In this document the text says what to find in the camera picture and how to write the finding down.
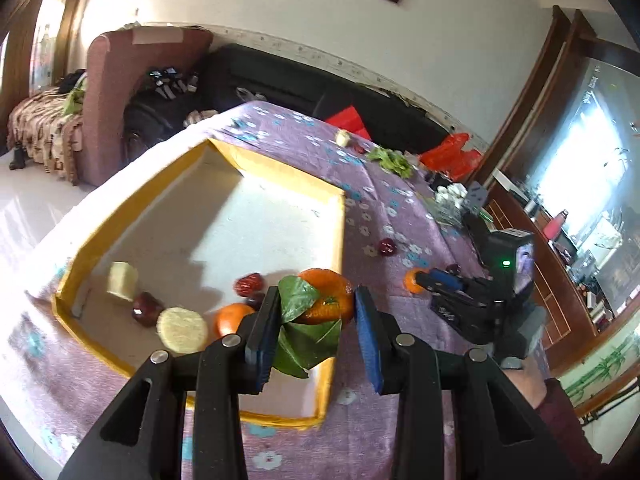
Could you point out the clear bag of screws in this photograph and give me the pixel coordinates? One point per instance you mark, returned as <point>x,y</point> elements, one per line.
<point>448,215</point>

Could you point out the white work gloves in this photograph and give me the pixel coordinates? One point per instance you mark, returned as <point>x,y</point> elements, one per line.
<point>450,192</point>

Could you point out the black camera parts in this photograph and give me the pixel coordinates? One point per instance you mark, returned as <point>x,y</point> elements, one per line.
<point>435,181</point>

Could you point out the yellow taped cardboard box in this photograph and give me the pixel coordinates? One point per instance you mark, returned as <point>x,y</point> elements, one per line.
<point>200,220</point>

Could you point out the wooden door frame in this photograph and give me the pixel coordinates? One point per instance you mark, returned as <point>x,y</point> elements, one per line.
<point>20,20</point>

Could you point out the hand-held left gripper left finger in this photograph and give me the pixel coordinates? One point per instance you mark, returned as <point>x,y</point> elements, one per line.
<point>262,345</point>

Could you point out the black leather sofa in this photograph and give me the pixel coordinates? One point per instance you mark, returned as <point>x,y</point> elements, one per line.
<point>280,75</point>

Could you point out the patterned brown couch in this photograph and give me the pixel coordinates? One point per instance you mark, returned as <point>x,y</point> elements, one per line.
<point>40,127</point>

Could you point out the pink fabric armchair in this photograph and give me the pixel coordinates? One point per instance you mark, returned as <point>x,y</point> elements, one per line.
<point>110,110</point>

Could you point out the pale yellow fruit chunk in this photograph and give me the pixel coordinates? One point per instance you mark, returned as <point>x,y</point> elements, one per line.
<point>343,138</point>
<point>122,280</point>

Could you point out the green lettuce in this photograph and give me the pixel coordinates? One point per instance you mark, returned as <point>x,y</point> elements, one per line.
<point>392,161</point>

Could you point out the pink water bottle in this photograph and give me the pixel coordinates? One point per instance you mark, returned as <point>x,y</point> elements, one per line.
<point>556,223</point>

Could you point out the person's right forearm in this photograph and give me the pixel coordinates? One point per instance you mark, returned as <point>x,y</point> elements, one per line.
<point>565,415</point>

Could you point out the mandarin orange with leaves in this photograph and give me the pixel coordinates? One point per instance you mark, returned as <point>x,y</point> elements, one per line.
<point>327,301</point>

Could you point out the black electronic device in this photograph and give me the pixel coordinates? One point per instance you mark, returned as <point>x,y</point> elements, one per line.
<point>173,71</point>
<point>159,75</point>

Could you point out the brown wooden cabinet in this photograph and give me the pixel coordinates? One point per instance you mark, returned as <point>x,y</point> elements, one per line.
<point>565,280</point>

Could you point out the small mandarin orange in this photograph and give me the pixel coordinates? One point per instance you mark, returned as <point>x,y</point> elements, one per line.
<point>411,281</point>
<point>231,319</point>

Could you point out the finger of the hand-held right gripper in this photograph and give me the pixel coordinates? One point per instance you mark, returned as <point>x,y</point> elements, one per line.
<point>445,278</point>

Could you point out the black shoe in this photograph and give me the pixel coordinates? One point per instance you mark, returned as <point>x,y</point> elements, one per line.
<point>17,160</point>

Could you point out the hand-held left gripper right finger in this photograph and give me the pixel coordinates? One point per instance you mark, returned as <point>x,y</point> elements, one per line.
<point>372,345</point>

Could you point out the red paper packet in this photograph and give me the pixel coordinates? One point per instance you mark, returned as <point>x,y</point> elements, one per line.
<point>347,120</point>

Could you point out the red plastic bag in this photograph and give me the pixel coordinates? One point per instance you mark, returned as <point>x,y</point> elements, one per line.
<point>450,157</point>

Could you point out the round pale fruit slice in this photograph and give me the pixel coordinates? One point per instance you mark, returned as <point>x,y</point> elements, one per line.
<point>182,331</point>

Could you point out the black bag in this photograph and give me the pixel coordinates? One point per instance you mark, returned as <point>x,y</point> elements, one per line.
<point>150,120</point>

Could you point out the grey wristwatch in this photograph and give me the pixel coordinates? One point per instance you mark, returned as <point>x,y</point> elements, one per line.
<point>511,363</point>

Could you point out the white paper sheet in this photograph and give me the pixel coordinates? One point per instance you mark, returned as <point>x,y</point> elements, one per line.
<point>155,35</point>

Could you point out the wooden framed glass panel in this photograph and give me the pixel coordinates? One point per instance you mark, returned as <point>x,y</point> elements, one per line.
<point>595,160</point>

